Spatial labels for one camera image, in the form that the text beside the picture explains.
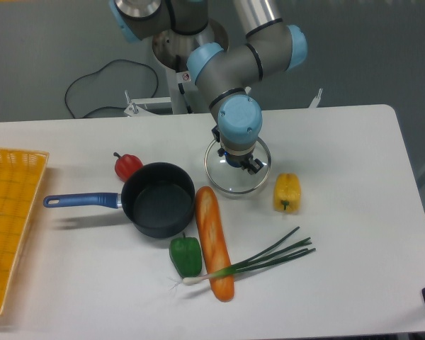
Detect black cable on floor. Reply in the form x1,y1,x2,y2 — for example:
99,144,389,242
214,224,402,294
64,59,159,119

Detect baguette bread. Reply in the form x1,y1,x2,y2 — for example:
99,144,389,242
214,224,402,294
195,186,234,302

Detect dark saucepan blue handle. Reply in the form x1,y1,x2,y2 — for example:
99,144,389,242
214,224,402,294
43,162,196,239

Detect red bell pepper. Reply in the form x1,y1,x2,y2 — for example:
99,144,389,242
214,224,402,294
113,152,143,182

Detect glass lid blue knob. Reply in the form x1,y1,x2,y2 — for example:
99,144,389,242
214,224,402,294
203,137,272,195

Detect green bell pepper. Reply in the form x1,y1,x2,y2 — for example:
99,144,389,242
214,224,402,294
169,234,203,278

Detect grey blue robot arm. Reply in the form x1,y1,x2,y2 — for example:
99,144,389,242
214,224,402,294
109,1,307,174

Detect yellow woven basket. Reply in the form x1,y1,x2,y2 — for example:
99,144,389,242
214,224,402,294
0,148,50,315

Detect green spring onion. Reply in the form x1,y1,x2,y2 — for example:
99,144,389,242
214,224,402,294
178,227,315,285

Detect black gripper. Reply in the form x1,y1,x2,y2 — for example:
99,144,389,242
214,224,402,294
212,125,263,174

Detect yellow bell pepper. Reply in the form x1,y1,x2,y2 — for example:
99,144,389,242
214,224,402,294
273,173,302,213

